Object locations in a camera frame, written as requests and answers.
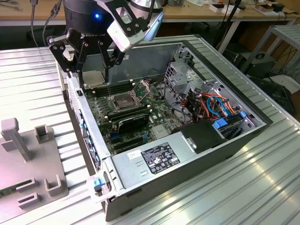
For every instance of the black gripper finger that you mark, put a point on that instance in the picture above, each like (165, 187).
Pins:
(105, 58)
(59, 52)

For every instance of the silver CPU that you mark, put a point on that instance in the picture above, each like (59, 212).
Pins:
(93, 78)

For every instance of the black RAM slot bank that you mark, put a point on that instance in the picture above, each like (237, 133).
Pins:
(117, 87)
(126, 113)

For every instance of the CPU socket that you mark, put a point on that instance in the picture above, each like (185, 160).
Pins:
(123, 102)

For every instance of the black expansion slot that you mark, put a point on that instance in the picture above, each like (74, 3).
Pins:
(129, 146)
(127, 140)

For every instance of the long wooden desk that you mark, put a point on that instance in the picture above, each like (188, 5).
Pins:
(14, 11)

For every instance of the black graphics card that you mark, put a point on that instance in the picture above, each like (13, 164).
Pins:
(133, 122)

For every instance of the silver perforated drive cage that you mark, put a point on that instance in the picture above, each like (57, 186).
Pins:
(178, 79)

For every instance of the green motherboard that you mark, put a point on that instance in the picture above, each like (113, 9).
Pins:
(161, 114)

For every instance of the silver chipset heatsink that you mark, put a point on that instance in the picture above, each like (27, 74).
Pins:
(160, 130)

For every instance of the grey power supply unit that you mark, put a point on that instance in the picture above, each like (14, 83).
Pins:
(131, 173)

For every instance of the grey parts rack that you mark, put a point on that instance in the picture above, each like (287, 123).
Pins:
(23, 168)

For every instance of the black plastic shroud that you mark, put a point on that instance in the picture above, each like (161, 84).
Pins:
(201, 136)

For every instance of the blue case latch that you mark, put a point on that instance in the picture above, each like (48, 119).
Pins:
(98, 183)

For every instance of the black tripod pole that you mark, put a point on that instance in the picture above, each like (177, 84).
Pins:
(228, 23)

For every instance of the open black PC case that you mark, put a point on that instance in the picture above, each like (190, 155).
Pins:
(211, 154)

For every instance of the small blue clip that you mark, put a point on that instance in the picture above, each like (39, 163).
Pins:
(242, 114)

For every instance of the green RAM stick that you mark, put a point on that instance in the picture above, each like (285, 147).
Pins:
(7, 191)

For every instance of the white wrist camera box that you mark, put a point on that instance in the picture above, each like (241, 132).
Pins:
(119, 37)

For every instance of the grey metal shelf frame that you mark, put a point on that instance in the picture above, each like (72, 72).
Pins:
(288, 30)

